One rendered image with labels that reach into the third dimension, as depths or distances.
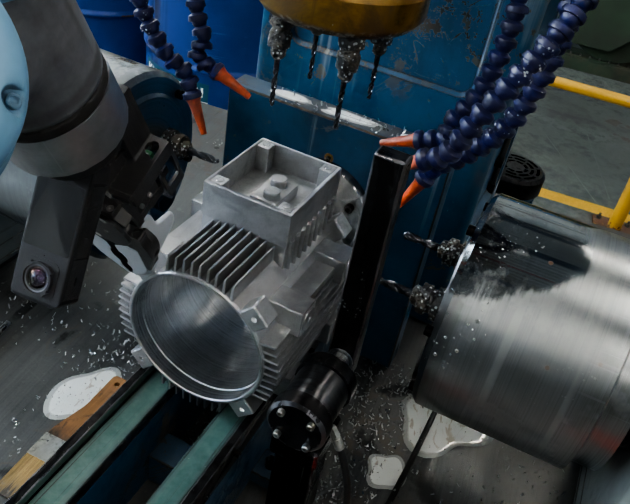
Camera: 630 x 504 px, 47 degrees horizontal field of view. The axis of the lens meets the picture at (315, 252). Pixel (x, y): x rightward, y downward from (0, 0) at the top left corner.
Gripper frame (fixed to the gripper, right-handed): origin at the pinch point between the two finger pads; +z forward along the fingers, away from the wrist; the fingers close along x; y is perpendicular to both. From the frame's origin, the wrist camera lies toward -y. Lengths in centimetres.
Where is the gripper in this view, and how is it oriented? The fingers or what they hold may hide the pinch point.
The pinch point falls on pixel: (136, 270)
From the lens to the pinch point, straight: 70.2
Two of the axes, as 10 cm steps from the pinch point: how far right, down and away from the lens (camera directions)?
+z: 0.8, 4.4, 8.9
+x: -8.9, -3.7, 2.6
